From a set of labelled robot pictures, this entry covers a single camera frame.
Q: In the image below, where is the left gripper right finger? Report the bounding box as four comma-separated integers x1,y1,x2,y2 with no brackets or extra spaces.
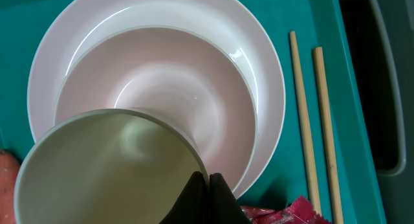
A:
208,173,252,224

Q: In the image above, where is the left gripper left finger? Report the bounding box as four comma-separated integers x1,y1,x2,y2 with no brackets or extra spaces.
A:
160,172,207,224

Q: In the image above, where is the white cup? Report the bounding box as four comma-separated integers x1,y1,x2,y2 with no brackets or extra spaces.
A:
14,109,208,224

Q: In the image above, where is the pink bowl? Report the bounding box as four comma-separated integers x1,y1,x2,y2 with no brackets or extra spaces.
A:
54,26,257,190

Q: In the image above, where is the large pink plate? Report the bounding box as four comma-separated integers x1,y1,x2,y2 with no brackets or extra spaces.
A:
27,0,286,197

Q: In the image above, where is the grey dishwasher rack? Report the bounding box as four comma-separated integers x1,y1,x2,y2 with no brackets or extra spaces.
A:
339,0,413,223

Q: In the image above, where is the red snack wrapper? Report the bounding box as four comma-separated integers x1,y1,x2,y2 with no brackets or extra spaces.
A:
241,196,331,224

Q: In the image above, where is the left wooden chopstick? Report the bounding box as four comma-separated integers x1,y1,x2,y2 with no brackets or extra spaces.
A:
289,31,321,214

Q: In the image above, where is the orange carrot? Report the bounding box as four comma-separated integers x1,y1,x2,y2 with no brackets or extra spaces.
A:
0,150,20,224

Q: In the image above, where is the teal plastic tray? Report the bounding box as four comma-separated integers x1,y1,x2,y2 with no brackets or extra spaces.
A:
1,0,386,223

